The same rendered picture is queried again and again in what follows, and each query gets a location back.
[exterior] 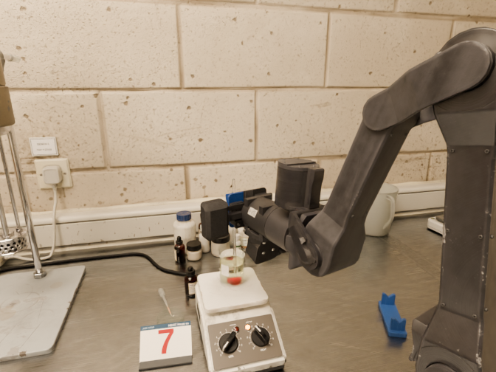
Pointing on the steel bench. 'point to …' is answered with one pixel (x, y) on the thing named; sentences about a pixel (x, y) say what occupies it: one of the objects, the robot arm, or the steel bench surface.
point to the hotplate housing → (236, 319)
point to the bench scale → (436, 224)
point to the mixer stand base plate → (35, 310)
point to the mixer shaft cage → (16, 234)
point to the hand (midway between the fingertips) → (237, 201)
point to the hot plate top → (240, 297)
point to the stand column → (25, 204)
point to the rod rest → (392, 317)
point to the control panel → (219, 359)
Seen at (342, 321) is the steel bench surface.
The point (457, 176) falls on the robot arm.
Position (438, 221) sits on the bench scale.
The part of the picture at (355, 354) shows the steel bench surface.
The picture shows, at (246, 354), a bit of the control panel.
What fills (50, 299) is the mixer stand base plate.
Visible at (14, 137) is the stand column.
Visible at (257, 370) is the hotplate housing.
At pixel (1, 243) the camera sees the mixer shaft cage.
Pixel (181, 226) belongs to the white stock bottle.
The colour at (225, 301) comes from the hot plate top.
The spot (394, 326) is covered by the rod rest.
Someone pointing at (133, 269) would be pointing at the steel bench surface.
